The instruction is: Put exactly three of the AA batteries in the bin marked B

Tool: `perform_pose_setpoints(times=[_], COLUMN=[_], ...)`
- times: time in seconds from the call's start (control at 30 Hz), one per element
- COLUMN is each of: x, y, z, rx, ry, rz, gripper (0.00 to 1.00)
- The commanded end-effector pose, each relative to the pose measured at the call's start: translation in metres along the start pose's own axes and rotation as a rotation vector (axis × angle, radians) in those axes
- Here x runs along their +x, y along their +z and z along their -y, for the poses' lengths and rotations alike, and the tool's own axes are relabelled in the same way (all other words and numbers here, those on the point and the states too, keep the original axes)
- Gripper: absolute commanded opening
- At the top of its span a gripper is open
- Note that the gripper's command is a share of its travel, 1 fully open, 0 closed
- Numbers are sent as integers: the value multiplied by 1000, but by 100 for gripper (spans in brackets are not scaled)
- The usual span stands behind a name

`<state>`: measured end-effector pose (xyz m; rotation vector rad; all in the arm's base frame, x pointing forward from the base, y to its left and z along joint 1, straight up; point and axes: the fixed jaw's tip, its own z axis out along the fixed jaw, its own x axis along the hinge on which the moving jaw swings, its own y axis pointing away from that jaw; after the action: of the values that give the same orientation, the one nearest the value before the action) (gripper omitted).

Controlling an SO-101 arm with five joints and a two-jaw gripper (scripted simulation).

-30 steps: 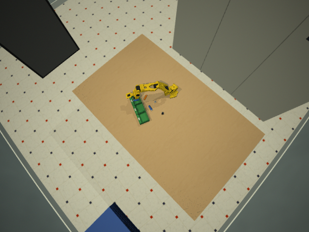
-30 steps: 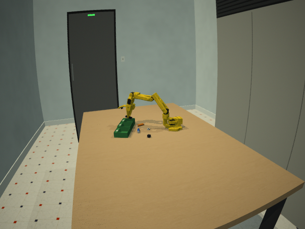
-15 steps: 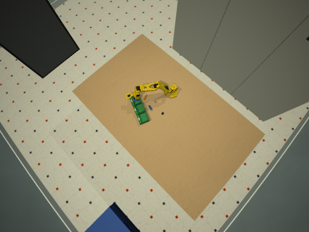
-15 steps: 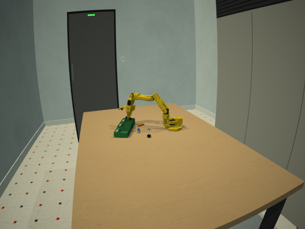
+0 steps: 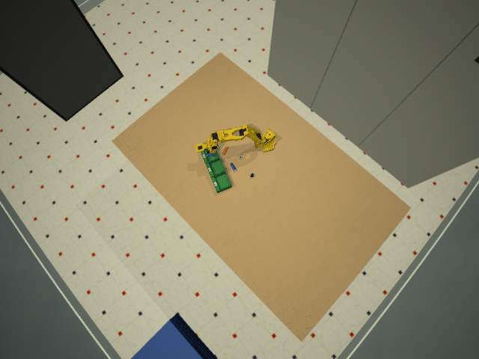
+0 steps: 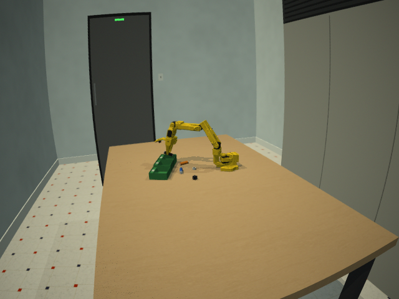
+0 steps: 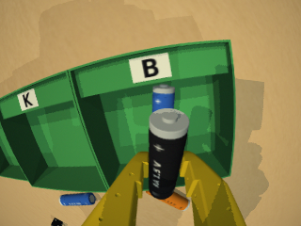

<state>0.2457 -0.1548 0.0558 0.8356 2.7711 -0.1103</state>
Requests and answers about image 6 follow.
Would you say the green three-compartment bin rack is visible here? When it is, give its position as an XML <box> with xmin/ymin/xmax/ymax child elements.
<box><xmin>149</xmin><ymin>154</ymin><xmax>177</xmax><ymax>180</ymax></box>

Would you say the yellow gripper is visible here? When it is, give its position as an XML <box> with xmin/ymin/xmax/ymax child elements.
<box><xmin>155</xmin><ymin>136</ymin><xmax>177</xmax><ymax>155</ymax></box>

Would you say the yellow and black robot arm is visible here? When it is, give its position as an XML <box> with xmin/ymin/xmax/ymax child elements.
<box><xmin>166</xmin><ymin>120</ymin><xmax>238</xmax><ymax>172</ymax></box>

